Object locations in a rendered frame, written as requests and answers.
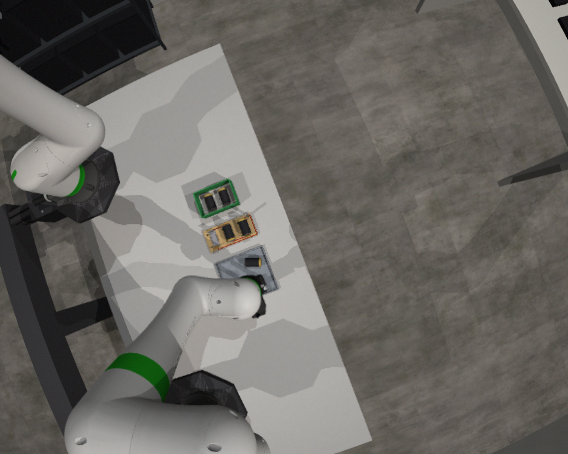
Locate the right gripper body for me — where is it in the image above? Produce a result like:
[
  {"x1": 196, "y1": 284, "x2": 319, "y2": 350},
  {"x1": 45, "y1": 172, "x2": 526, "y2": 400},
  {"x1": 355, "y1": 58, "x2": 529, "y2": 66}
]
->
[{"x1": 240, "y1": 274, "x2": 266, "y2": 319}]

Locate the tan battery holder board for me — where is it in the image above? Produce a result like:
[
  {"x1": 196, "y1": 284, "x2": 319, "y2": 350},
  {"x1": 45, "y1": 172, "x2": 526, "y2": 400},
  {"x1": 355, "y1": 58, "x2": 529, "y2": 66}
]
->
[{"x1": 203, "y1": 213, "x2": 258, "y2": 253}]

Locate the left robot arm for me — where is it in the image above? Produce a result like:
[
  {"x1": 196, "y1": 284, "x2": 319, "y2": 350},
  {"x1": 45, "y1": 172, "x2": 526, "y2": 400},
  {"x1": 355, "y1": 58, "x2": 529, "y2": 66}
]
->
[{"x1": 0, "y1": 54, "x2": 105, "y2": 207}]

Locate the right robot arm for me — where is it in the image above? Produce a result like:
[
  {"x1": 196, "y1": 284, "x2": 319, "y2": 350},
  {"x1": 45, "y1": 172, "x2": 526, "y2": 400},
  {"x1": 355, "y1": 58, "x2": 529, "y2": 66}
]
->
[{"x1": 64, "y1": 275, "x2": 271, "y2": 454}]

